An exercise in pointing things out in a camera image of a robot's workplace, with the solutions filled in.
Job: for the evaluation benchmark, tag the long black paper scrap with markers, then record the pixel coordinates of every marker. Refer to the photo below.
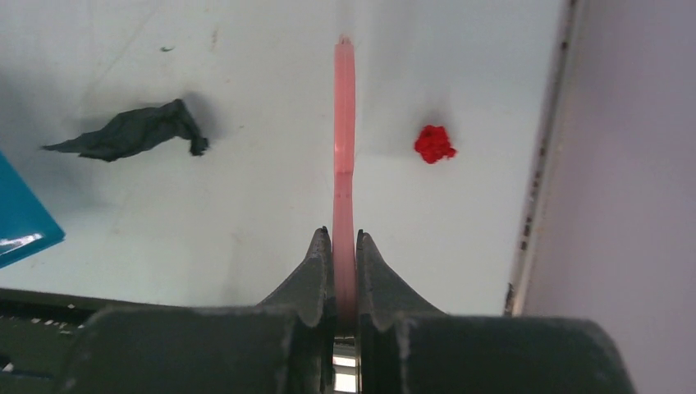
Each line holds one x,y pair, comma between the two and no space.
136,131

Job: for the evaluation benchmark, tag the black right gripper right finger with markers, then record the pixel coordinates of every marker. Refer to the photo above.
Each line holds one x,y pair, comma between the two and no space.
384,299

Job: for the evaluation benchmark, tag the red paper scrap right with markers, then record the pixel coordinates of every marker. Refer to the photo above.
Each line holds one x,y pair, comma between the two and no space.
434,144

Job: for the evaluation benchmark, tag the blue plastic dustpan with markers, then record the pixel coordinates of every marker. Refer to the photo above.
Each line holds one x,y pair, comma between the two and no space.
26,225

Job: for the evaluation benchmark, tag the pink hand brush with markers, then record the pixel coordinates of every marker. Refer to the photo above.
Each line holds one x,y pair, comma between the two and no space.
343,232

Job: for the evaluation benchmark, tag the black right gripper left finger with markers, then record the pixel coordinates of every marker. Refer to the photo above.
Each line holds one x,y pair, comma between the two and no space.
305,298

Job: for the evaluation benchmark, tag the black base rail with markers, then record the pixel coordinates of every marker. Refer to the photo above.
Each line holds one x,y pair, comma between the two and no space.
37,330

